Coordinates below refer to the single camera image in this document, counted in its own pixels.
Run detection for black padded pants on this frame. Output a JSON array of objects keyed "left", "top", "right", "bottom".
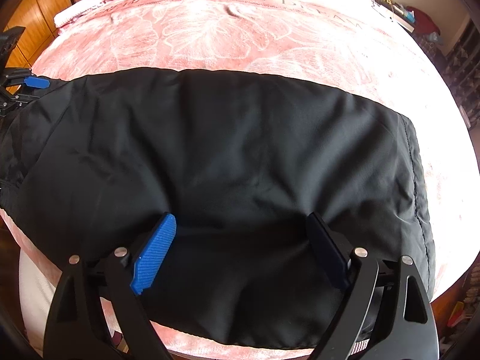
[{"left": 1, "top": 67, "right": 435, "bottom": 350}]

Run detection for wooden wardrobe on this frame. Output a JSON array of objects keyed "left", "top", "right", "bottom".
[{"left": 4, "top": 0, "right": 80, "bottom": 68}]

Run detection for white pink folded towel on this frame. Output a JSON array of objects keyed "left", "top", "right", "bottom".
[{"left": 54, "top": 0, "right": 106, "bottom": 29}]

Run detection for pink floral bed blanket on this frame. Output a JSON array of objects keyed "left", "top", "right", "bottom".
[{"left": 0, "top": 0, "right": 480, "bottom": 360}]

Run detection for dark red cloth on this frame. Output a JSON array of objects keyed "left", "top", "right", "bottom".
[{"left": 406, "top": 6, "right": 441, "bottom": 35}]

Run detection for cluttered side table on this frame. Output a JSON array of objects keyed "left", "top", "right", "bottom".
[{"left": 372, "top": 0, "right": 416, "bottom": 33}]

